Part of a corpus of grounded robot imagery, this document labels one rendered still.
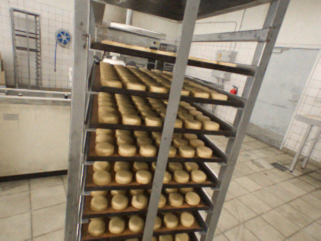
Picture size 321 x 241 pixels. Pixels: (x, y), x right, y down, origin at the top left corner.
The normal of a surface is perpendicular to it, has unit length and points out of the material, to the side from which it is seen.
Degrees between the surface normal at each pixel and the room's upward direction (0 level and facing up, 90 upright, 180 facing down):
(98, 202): 0
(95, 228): 0
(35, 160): 90
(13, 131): 90
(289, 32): 90
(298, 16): 90
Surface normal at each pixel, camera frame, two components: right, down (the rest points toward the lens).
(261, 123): -0.83, 0.03
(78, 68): 0.27, 0.34
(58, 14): 0.53, 0.35
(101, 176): 0.17, -0.94
